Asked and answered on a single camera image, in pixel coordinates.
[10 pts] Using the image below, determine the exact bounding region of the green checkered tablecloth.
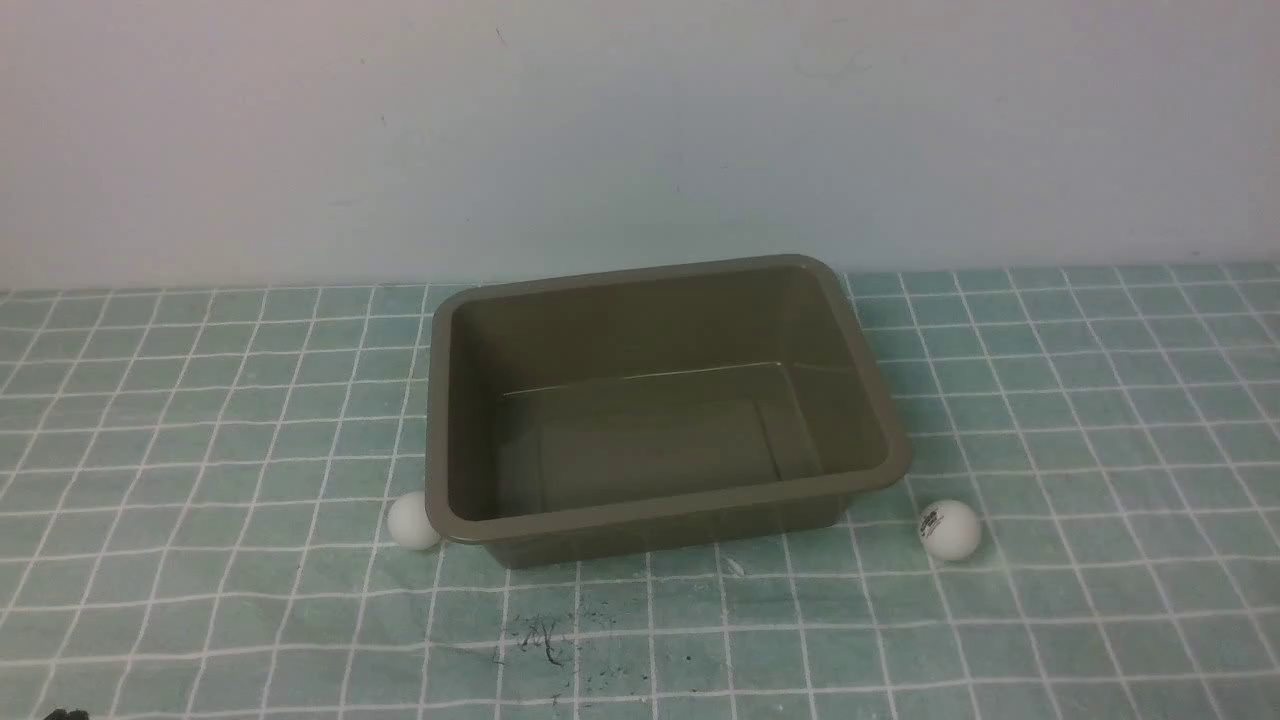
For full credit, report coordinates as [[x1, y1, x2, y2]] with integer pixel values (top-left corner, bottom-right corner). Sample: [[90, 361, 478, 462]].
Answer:
[[1, 263, 1279, 719]]

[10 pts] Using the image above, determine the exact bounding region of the olive green plastic bin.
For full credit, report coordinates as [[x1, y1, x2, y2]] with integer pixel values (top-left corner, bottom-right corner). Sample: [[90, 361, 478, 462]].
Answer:
[[424, 254, 913, 569]]

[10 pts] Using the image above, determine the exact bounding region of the white ping-pong ball with logo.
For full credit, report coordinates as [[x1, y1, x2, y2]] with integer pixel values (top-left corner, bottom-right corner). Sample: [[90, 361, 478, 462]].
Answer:
[[916, 498, 984, 562]]

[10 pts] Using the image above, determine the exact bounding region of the white ping-pong ball plain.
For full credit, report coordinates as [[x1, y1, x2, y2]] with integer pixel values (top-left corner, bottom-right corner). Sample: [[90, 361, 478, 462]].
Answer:
[[387, 491, 442, 551]]

